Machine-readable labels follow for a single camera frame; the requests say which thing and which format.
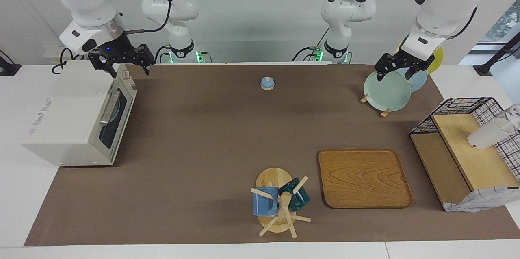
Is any light blue ridged plate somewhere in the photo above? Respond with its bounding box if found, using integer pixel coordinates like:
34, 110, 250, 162
109, 97, 122, 124

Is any cream toaster oven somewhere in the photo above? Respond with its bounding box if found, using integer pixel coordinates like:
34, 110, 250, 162
21, 61, 138, 167

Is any light blue racked plate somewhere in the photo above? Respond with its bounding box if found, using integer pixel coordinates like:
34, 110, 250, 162
396, 67, 428, 93

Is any pale green plate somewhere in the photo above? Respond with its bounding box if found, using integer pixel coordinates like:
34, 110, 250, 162
363, 70, 412, 112

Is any yellow plate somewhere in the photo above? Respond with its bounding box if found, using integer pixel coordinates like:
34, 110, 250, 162
396, 46, 444, 74

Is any wooden plate rack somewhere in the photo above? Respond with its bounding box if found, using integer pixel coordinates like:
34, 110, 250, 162
360, 93, 390, 118

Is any black clamp stand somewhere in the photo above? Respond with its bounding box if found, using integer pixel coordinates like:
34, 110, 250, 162
0, 50, 22, 76
473, 33, 520, 76

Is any brown table mat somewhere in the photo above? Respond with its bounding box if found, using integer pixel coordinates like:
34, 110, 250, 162
24, 64, 520, 246

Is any white cup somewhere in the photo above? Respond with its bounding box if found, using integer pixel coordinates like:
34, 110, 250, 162
467, 118, 516, 150

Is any wooden serving tray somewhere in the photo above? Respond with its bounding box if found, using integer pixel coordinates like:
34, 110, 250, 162
318, 149, 413, 209

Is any clear glass cup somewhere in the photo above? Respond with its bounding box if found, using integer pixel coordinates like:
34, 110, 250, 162
502, 104, 520, 130

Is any grey checked cloth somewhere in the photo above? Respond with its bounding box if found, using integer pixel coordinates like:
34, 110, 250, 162
444, 186, 520, 213

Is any dark green mug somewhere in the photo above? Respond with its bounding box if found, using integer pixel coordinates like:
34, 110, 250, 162
278, 178, 311, 212

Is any wooden mug tree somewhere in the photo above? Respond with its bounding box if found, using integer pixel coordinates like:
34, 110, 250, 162
251, 168, 312, 238

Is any blue mug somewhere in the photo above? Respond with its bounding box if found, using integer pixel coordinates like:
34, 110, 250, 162
252, 187, 280, 216

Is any black base cable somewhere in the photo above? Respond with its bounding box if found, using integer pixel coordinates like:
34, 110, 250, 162
292, 27, 330, 63
154, 45, 172, 64

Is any black loose table cable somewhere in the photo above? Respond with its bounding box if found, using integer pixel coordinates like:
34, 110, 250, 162
52, 48, 88, 75

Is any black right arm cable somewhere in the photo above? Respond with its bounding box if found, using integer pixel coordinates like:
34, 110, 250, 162
118, 0, 174, 35

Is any wire and wood shelf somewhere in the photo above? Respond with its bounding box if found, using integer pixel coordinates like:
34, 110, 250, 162
409, 97, 520, 211

